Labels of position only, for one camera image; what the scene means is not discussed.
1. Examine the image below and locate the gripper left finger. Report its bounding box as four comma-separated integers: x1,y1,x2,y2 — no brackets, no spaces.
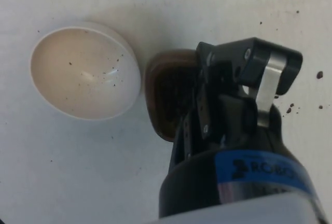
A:
175,63,236,163

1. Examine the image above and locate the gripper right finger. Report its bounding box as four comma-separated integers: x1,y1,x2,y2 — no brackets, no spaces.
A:
196,36,303,128

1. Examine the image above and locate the white bowl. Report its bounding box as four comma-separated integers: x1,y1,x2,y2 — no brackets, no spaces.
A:
30,21,142,120

